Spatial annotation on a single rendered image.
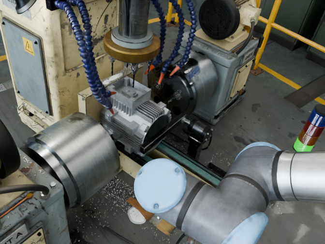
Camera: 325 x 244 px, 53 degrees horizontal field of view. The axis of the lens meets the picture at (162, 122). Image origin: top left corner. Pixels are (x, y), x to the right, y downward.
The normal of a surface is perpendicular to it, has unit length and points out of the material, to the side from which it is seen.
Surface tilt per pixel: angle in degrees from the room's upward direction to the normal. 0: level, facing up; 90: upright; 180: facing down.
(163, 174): 32
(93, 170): 62
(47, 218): 90
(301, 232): 0
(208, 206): 20
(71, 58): 90
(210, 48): 0
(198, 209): 36
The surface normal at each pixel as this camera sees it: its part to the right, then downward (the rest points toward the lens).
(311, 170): -0.65, -0.33
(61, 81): 0.79, 0.47
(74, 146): 0.43, -0.48
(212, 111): -0.61, 0.47
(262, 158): -0.47, -0.77
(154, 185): -0.29, -0.43
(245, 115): 0.11, -0.75
